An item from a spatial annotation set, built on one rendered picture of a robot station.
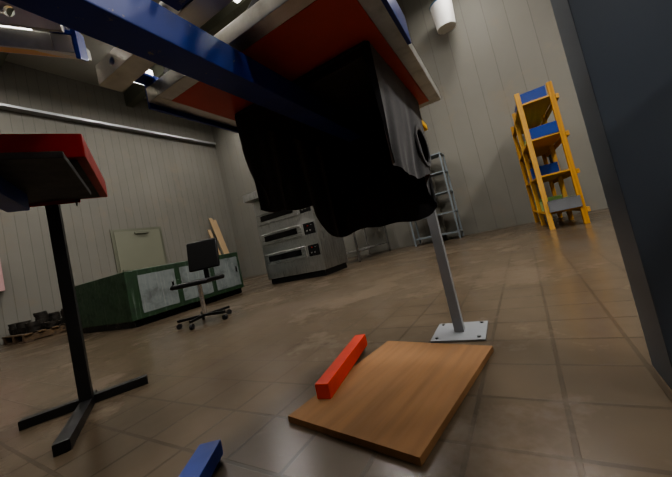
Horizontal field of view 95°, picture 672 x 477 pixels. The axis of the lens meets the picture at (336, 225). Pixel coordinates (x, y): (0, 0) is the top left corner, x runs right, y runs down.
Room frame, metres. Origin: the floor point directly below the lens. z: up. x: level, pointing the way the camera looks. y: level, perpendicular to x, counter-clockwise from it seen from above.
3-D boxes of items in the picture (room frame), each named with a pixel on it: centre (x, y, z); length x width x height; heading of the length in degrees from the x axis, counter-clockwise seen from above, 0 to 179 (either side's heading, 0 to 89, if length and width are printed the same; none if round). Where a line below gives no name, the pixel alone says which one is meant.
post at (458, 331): (1.39, -0.43, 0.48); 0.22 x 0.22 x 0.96; 61
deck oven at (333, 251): (5.86, 0.74, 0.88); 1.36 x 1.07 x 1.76; 61
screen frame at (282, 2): (0.95, -0.06, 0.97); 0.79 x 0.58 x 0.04; 151
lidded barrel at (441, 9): (6.61, -3.37, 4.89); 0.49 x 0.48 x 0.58; 59
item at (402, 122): (0.91, -0.24, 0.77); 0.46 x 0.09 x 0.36; 151
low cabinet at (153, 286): (5.31, 3.13, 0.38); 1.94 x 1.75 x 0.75; 150
